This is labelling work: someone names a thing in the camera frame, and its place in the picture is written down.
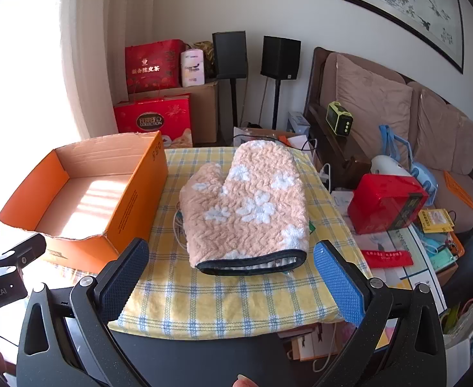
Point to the white curtain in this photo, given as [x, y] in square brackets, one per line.
[99, 48]

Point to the framed ink painting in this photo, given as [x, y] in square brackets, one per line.
[402, 0]

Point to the orange cardboard box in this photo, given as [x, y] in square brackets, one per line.
[135, 197]

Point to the red chocolate box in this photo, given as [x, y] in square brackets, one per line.
[151, 117]

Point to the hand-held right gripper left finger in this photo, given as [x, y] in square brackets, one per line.
[119, 280]

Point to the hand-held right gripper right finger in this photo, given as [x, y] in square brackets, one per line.
[339, 286]

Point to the person's right hand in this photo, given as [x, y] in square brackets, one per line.
[244, 382]

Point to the green portable radio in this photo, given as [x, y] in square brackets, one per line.
[339, 119]

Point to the black speaker on stand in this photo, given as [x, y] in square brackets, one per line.
[280, 56]
[229, 54]

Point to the red envelope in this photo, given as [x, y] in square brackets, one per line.
[385, 259]

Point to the small white box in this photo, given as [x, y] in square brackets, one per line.
[299, 123]

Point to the blue bag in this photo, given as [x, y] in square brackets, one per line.
[427, 179]

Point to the beige sofa cushion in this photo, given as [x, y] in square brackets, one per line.
[446, 133]
[373, 100]

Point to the glass coffee table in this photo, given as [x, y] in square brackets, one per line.
[416, 280]

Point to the gold gift bag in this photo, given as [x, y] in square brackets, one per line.
[205, 48]

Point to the yellow booklet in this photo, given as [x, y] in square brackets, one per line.
[436, 219]

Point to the orange packet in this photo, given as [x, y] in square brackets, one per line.
[460, 189]

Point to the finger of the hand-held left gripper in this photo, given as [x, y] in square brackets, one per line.
[26, 250]

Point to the red tea gift box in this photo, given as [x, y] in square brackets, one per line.
[151, 68]

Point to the brown cardboard box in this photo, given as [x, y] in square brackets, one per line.
[204, 113]

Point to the yellow checked cloth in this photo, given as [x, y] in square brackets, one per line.
[220, 302]

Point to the white appliance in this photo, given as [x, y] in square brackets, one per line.
[385, 165]

